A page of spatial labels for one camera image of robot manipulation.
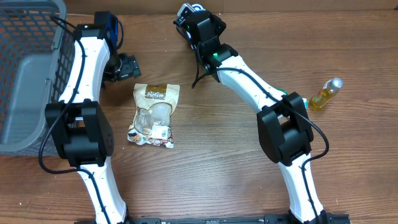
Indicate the brown nut snack bag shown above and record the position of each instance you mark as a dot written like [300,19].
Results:
[152,121]

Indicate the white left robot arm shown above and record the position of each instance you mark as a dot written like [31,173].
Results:
[78,126]

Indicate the white barcode scanner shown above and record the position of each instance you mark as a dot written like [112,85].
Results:
[197,7]

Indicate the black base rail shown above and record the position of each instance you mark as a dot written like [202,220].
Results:
[199,221]

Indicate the yellow dish soap bottle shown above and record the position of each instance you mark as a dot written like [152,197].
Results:
[329,90]

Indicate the green lid white jar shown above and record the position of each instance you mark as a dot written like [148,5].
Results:
[283,91]

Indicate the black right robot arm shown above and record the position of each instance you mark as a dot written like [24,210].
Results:
[284,129]

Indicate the grey plastic mesh basket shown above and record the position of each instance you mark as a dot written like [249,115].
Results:
[36,62]

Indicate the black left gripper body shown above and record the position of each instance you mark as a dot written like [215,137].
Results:
[120,67]

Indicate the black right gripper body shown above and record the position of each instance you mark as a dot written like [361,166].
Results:
[217,27]

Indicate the small teal tissue pack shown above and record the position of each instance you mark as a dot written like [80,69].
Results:
[305,101]

